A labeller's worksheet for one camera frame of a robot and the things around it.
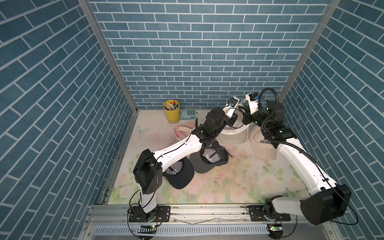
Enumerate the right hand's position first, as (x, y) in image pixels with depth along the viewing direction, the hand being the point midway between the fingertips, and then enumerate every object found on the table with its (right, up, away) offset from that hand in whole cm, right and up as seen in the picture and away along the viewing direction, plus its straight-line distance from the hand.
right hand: (242, 107), depth 74 cm
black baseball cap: (-33, -38, +11) cm, 51 cm away
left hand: (-3, 0, -3) cm, 4 cm away
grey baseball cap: (-14, -30, +19) cm, 38 cm away
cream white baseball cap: (-2, -14, +8) cm, 17 cm away
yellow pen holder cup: (-42, +2, +33) cm, 54 cm away
